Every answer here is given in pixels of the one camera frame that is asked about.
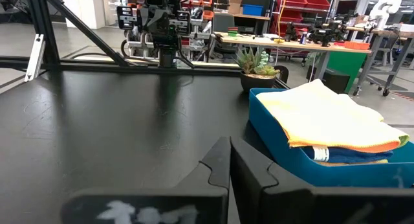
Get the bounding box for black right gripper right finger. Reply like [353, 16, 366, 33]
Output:
[230, 136, 314, 224]

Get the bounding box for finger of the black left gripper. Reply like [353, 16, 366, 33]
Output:
[141, 8, 162, 38]
[160, 8, 178, 38]

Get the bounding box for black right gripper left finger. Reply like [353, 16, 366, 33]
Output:
[175, 135, 232, 224]

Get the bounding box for blue microfiber towel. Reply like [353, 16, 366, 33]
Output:
[301, 145, 395, 164]

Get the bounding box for white equipment rack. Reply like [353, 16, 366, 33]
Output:
[121, 6, 215, 62]

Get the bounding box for teal plastic bin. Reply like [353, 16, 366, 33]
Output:
[248, 87, 414, 189]

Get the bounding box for grey office chair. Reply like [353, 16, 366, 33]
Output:
[212, 12, 236, 34]

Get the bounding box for brown cardboard box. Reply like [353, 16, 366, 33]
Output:
[226, 0, 244, 15]

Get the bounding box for blue storage bin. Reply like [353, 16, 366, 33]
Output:
[242, 3, 265, 17]

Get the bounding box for potted succulent plant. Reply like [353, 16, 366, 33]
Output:
[234, 45, 281, 93]

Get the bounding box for wooden desk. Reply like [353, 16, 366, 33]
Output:
[215, 31, 373, 89]

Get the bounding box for black box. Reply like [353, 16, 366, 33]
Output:
[305, 65, 351, 94]

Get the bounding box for red storage bins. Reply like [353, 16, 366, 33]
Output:
[274, 0, 331, 24]

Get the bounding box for green panel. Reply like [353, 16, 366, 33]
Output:
[326, 50, 369, 94]

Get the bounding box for grey desk with casters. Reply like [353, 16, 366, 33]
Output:
[351, 28, 414, 98]

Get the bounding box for silver aluminium bracket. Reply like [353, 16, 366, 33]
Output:
[24, 34, 46, 83]

